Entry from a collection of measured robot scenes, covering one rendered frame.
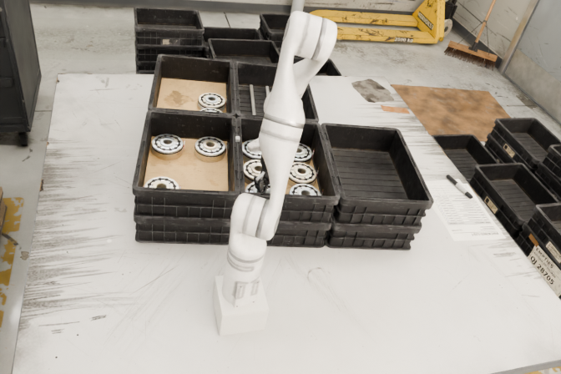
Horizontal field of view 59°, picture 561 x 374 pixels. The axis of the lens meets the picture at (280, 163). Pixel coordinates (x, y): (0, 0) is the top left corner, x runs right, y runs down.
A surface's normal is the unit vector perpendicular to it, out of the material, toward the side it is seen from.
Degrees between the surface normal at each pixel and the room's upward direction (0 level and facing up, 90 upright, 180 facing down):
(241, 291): 90
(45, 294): 0
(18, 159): 0
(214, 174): 0
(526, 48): 90
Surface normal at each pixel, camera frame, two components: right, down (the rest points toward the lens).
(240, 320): 0.25, 0.64
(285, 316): 0.15, -0.77
